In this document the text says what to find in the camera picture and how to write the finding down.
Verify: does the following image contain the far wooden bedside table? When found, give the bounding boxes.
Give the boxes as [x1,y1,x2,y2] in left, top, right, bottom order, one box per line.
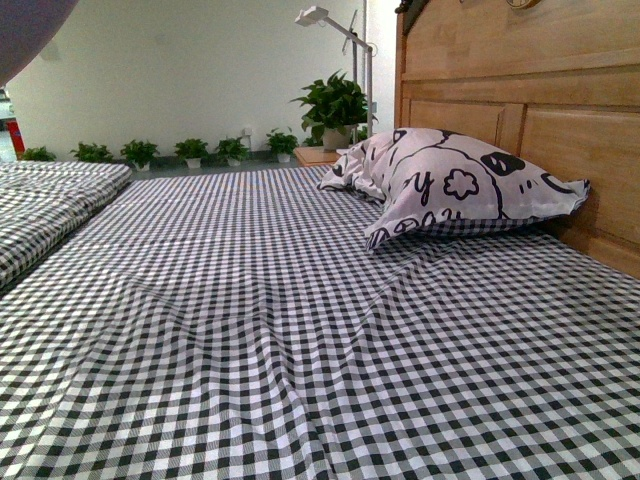
[294,146,340,167]

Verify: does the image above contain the small potted plant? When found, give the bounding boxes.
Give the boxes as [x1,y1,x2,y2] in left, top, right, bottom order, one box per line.
[175,138,208,169]
[120,140,158,171]
[267,128,299,163]
[69,142,114,163]
[216,137,250,167]
[21,146,56,162]

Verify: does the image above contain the cartoon print white pillow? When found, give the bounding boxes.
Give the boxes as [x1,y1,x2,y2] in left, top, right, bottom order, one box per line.
[318,128,590,250]

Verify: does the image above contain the black white checkered bed sheet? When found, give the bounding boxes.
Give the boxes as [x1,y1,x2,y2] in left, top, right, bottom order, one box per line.
[1,168,639,479]

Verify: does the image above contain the large potted green plant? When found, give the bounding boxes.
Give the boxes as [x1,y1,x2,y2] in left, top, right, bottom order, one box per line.
[292,71,370,151]

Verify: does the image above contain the white floor lamp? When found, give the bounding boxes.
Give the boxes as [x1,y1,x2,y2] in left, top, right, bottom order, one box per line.
[295,6,375,137]

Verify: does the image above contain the folded checkered quilt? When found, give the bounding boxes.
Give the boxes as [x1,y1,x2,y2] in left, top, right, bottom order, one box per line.
[1,161,132,287]

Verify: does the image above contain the wooden headboard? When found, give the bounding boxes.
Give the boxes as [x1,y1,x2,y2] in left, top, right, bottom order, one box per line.
[394,1,639,275]

